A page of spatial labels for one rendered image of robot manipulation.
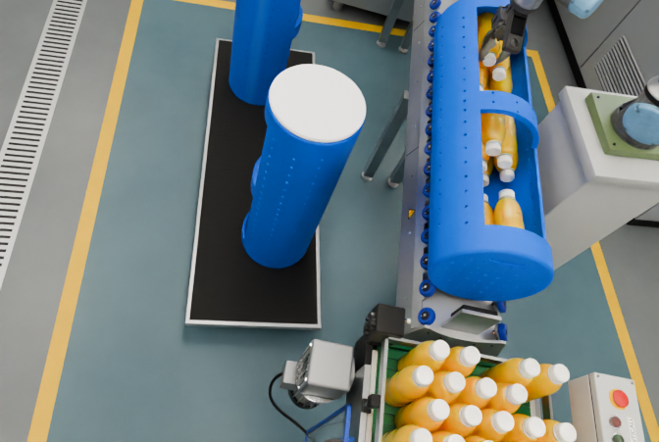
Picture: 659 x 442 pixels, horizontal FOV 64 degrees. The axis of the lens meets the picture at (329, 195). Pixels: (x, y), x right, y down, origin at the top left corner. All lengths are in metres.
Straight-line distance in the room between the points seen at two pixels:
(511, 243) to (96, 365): 1.59
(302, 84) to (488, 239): 0.68
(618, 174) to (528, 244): 0.49
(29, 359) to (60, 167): 0.83
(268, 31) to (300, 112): 0.86
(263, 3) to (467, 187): 1.23
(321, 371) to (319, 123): 0.64
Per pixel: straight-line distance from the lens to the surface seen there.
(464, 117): 1.41
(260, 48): 2.33
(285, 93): 1.49
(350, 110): 1.50
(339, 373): 1.35
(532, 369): 1.29
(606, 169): 1.62
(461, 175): 1.30
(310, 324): 2.12
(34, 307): 2.34
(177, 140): 2.64
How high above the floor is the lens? 2.14
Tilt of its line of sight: 57 degrees down
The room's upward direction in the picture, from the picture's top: 24 degrees clockwise
